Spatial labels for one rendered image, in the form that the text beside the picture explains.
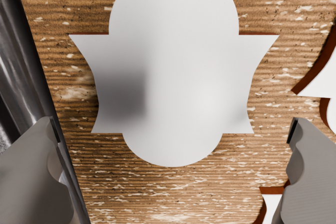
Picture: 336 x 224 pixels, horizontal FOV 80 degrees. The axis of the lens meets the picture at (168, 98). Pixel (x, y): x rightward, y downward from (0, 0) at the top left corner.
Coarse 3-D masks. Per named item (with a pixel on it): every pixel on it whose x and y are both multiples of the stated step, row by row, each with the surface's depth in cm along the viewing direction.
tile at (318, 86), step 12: (324, 48) 14; (324, 60) 14; (312, 72) 14; (324, 72) 14; (300, 84) 15; (312, 84) 14; (324, 84) 14; (324, 96) 14; (324, 108) 15; (324, 120) 16
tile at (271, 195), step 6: (288, 180) 20; (264, 192) 20; (270, 192) 20; (276, 192) 20; (282, 192) 20; (264, 198) 20; (270, 198) 20; (276, 198) 20; (264, 204) 21; (270, 204) 20; (276, 204) 20; (264, 210) 22; (270, 210) 21; (258, 216) 23; (264, 216) 22; (270, 216) 21; (258, 222) 23; (264, 222) 22; (270, 222) 22
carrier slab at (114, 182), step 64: (64, 0) 12; (256, 0) 12; (320, 0) 12; (64, 64) 14; (64, 128) 17; (256, 128) 17; (320, 128) 17; (128, 192) 21; (192, 192) 21; (256, 192) 21
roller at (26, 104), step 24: (0, 0) 15; (0, 24) 15; (24, 24) 17; (0, 48) 16; (24, 48) 17; (0, 72) 16; (24, 72) 17; (0, 96) 18; (24, 96) 18; (48, 96) 20; (24, 120) 19; (72, 168) 24; (72, 192) 25
